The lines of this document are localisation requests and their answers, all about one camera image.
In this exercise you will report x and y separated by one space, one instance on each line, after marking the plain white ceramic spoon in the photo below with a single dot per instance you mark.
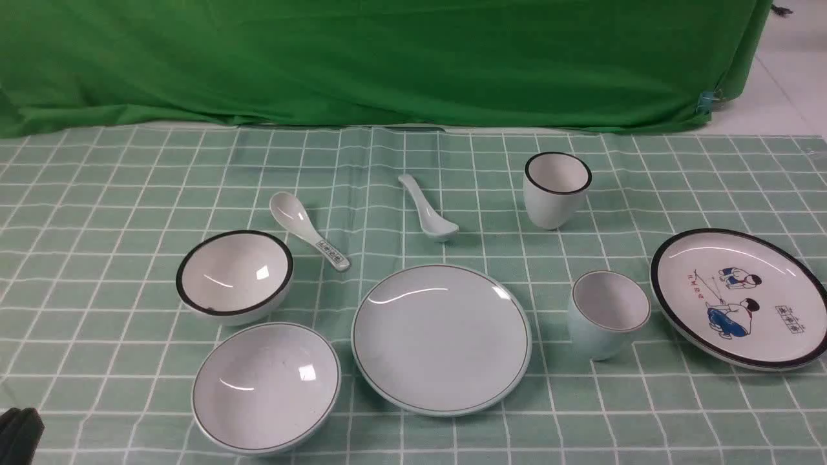
434 226

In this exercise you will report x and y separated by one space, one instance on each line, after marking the pale blue cup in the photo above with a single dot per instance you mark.
604 309

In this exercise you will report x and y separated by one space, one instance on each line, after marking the pale blue-rimmed bowl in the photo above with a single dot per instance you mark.
266 389

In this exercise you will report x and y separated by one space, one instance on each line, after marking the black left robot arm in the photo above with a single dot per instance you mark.
21 430

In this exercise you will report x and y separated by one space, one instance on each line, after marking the pale blue plate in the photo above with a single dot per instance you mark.
441 340

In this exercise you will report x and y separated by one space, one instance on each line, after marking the black-rimmed white cup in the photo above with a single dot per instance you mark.
555 185

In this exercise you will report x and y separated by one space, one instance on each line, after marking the black-rimmed white bowl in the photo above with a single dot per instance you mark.
236 277

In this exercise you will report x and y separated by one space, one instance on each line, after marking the blue clip on backdrop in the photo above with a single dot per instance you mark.
706 102

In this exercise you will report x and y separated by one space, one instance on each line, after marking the black-rimmed illustrated plate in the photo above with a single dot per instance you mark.
740 299

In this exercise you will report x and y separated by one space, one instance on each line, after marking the green checkered tablecloth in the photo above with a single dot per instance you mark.
96 221

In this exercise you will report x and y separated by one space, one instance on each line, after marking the green backdrop cloth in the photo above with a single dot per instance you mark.
599 66

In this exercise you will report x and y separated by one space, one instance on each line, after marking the white spoon with patterned handle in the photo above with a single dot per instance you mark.
290 213

